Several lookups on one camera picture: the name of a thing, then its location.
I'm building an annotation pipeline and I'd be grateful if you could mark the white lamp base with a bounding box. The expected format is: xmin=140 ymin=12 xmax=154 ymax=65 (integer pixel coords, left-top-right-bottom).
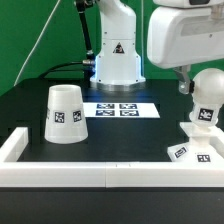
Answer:
xmin=167 ymin=122 xmax=224 ymax=164

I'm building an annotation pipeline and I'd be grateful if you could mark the black cable with connector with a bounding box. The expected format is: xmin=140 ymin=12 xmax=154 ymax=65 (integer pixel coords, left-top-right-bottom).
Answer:
xmin=39 ymin=0 xmax=98 ymax=80

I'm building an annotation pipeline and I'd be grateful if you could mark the white lamp bulb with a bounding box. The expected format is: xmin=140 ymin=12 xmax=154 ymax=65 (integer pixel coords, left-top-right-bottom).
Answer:
xmin=189 ymin=68 xmax=224 ymax=127

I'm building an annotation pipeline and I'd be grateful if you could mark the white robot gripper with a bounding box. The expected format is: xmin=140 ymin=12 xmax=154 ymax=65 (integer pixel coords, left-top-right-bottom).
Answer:
xmin=147 ymin=7 xmax=224 ymax=94

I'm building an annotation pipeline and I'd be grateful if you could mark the white lamp shade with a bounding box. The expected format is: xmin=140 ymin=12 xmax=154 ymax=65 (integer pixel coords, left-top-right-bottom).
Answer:
xmin=44 ymin=84 xmax=88 ymax=144

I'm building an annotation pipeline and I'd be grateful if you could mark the white thin cable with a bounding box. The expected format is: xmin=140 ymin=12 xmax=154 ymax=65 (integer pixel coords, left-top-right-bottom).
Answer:
xmin=13 ymin=0 xmax=63 ymax=87

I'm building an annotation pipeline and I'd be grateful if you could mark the white table border frame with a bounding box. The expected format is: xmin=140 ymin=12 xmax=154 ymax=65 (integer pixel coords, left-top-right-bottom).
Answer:
xmin=0 ymin=127 xmax=224 ymax=188

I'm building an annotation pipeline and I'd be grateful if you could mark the white fiducial marker sheet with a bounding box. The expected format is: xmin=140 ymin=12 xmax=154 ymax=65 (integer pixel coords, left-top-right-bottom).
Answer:
xmin=84 ymin=102 xmax=160 ymax=118

